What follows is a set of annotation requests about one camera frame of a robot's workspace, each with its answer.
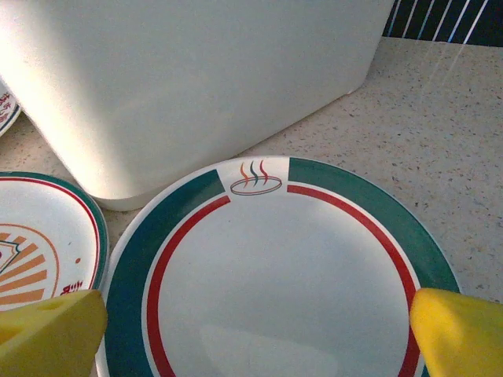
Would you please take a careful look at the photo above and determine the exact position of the orange sunburst plate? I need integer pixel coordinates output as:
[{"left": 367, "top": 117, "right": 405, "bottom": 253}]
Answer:
[
  {"left": 0, "top": 76, "right": 21, "bottom": 138},
  {"left": 0, "top": 171, "right": 109, "bottom": 313}
]

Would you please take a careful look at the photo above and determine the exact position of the white translucent plastic bin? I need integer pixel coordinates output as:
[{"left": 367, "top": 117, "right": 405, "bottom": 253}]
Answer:
[{"left": 0, "top": 0, "right": 396, "bottom": 213}]

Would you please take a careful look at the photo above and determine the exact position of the large green red rim plate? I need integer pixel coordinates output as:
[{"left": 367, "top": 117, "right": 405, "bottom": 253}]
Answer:
[{"left": 95, "top": 156, "right": 461, "bottom": 377}]

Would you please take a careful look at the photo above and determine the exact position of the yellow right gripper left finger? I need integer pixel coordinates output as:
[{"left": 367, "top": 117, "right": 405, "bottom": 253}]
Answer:
[{"left": 0, "top": 289, "right": 108, "bottom": 377}]

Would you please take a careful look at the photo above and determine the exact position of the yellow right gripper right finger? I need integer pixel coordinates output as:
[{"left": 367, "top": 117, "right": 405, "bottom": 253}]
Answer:
[{"left": 409, "top": 287, "right": 503, "bottom": 377}]

